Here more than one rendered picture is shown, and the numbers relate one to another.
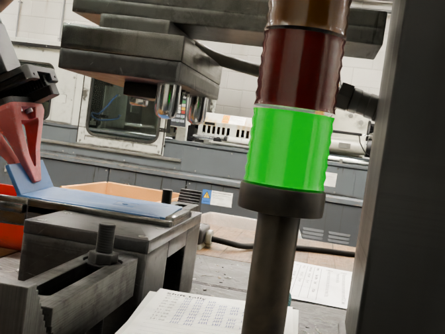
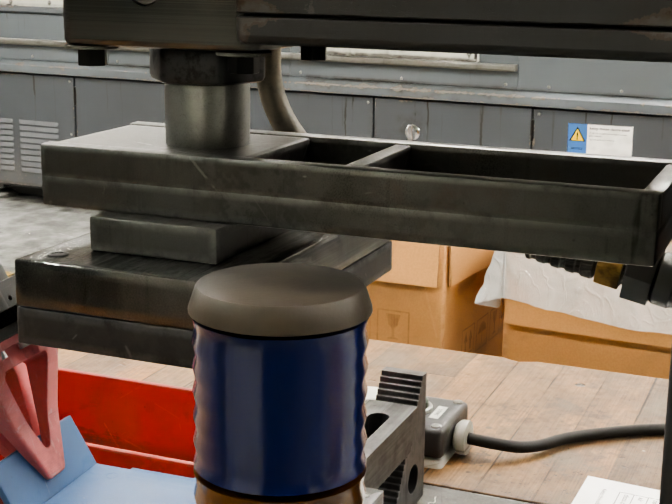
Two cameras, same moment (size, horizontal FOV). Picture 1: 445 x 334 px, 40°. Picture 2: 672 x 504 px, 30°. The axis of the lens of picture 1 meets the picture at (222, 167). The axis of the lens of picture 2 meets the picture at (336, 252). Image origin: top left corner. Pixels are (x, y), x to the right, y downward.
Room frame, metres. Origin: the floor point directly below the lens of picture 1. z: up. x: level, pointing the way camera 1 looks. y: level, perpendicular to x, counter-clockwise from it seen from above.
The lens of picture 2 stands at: (0.04, -0.10, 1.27)
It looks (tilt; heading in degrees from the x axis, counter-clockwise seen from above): 14 degrees down; 13
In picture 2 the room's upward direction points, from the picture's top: 1 degrees clockwise
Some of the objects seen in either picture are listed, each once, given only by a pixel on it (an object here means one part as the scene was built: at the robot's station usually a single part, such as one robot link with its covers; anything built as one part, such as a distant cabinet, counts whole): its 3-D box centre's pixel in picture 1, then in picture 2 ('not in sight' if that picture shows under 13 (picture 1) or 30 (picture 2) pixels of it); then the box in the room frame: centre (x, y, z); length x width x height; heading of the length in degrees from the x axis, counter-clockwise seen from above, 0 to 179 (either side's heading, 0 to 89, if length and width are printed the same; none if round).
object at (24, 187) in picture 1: (97, 188); (160, 490); (0.58, 0.11, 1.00); 0.15 x 0.07 x 0.03; 82
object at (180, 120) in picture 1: (182, 105); not in sight; (5.14, 0.40, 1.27); 0.23 x 0.18 x 0.38; 168
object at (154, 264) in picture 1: (120, 266); not in sight; (0.56, 0.08, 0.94); 0.20 x 0.10 x 0.07; 171
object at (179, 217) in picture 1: (177, 227); not in sight; (0.56, 0.03, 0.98); 0.07 x 0.01 x 0.03; 171
